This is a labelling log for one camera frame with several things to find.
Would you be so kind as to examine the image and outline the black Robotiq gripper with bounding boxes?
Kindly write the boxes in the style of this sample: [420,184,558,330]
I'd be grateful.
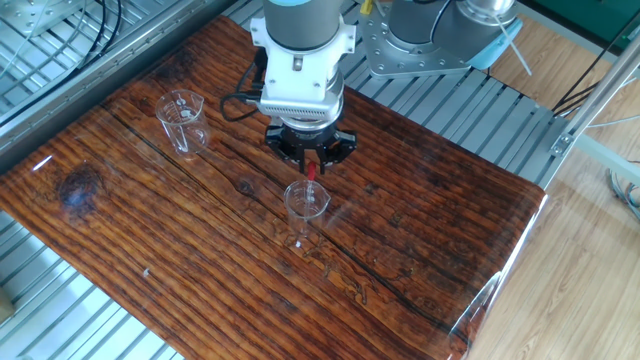
[263,122,360,175]

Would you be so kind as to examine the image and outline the glass dropper with red bulb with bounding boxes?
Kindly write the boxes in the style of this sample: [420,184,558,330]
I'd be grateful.
[299,160,318,209]

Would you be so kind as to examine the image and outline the lower glass conical flask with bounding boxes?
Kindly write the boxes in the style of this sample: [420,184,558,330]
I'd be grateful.
[282,178,332,237]

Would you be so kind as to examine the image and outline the glass conical flask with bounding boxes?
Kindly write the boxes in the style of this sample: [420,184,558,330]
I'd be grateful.
[282,178,332,237]
[154,88,212,162]

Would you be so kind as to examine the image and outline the glossy wood-grain table mat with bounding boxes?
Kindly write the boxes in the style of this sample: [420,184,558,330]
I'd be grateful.
[0,14,549,360]

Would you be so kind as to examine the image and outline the upper glass conical flask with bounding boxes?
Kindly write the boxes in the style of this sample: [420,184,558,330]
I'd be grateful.
[154,88,212,162]

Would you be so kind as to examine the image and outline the white zip tie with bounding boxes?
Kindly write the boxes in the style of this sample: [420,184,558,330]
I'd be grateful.
[492,14,534,78]

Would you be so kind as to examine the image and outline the perforated metal plate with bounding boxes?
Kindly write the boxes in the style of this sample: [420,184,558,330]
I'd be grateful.
[0,0,87,37]

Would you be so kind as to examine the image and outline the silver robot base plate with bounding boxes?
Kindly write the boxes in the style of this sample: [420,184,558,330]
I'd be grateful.
[356,1,475,80]

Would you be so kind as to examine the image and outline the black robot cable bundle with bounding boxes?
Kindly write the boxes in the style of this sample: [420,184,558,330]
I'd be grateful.
[0,0,267,129]

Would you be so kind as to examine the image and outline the thin black cables by post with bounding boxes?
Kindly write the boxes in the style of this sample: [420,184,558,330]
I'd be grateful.
[551,19,640,119]

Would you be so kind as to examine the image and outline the aluminium frame post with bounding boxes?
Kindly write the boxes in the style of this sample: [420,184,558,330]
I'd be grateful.
[548,33,640,159]

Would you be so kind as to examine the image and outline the grey horizontal frame bar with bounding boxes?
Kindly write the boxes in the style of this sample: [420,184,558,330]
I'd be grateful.
[573,132,640,187]

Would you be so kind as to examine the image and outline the thin white cable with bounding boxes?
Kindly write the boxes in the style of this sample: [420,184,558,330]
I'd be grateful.
[584,114,640,130]

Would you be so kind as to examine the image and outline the coloured wire bundle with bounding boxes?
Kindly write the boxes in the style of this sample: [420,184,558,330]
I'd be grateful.
[605,167,640,224]

